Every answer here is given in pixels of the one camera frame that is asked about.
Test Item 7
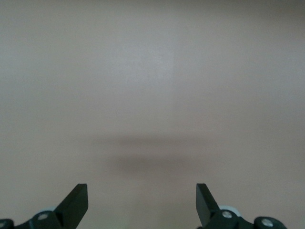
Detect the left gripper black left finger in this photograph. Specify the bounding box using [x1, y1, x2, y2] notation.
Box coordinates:
[0, 183, 89, 229]

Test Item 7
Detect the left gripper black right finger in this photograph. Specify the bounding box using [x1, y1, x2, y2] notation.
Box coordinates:
[196, 183, 288, 229]

